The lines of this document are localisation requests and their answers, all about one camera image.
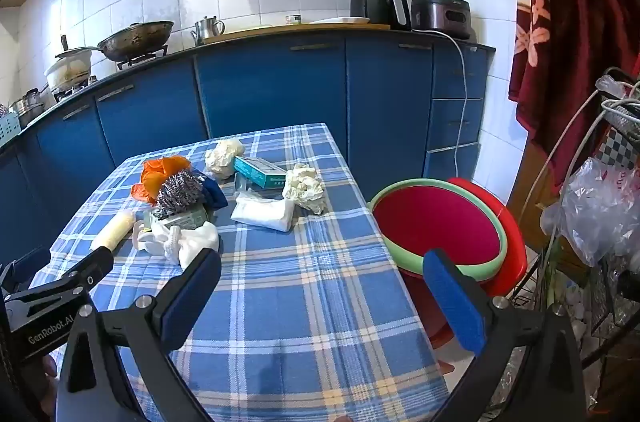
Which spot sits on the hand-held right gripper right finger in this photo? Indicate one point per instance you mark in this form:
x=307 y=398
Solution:
x=455 y=307

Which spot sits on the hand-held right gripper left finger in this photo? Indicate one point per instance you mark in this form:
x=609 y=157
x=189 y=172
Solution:
x=192 y=302

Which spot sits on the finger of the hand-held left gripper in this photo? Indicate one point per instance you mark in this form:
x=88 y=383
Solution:
x=92 y=267
x=25 y=267

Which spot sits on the cream foam roll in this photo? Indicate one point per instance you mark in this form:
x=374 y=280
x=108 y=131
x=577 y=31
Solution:
x=112 y=229

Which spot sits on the red basin with green rim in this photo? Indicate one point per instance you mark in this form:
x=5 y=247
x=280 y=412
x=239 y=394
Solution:
x=440 y=227

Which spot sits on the steel wool scourer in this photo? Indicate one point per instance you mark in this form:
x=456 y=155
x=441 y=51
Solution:
x=180 y=194

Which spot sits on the blue cloth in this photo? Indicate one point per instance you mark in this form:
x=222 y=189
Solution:
x=215 y=194

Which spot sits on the white tissue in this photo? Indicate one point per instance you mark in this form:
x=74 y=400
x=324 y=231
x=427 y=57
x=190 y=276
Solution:
x=222 y=157
x=302 y=189

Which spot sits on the white crumpled cloth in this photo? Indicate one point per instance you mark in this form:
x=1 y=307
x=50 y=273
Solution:
x=200 y=242

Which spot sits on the white patterned box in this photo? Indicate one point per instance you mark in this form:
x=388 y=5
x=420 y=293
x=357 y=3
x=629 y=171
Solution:
x=190 y=217

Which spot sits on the blue plaid tablecloth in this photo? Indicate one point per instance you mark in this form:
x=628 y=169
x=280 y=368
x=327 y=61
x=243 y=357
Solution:
x=300 y=302

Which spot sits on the green plastic basket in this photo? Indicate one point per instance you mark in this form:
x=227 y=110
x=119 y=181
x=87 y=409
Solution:
x=7 y=130

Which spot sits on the blue cabinet drawer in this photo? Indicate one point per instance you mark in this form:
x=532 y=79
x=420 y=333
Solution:
x=460 y=75
x=457 y=122
x=452 y=162

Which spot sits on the teal medicine box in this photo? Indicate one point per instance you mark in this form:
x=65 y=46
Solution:
x=260 y=172

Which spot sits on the wooden door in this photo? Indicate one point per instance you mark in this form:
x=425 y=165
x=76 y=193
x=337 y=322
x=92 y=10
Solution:
x=532 y=182

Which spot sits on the steel steamer pot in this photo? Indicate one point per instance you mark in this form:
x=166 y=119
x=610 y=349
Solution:
x=30 y=105

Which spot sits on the clear plastic bag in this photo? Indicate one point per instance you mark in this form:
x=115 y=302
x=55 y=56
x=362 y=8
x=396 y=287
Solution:
x=595 y=207

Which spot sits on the white cooking pot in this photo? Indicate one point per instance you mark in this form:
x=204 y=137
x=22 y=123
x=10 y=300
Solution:
x=67 y=72

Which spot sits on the gas stove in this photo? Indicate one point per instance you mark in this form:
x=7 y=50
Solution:
x=145 y=60

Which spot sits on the white curved tube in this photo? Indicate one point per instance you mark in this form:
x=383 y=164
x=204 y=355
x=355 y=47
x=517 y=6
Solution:
x=571 y=121

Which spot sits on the black white checkered cloth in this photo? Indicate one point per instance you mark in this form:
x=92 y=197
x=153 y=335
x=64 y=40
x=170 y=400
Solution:
x=620 y=147

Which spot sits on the blue kitchen base cabinet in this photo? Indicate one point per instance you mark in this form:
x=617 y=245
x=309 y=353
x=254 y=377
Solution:
x=275 y=87

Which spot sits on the black wok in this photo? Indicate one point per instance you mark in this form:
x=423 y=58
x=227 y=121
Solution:
x=135 y=40

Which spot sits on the steel kettle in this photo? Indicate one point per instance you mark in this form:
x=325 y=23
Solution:
x=207 y=30

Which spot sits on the dark rice cooker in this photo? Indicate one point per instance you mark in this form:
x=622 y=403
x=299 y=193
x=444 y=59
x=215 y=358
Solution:
x=440 y=17

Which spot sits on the small tin can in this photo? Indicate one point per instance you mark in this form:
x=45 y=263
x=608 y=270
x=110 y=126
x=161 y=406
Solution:
x=294 y=19

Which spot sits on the red floral blanket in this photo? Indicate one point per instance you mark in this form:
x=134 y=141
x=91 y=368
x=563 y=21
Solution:
x=575 y=27

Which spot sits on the white plate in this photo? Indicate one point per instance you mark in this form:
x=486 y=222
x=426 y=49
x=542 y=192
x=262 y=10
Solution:
x=340 y=21

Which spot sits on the black air fryer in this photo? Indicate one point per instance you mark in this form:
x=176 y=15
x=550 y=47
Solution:
x=375 y=0

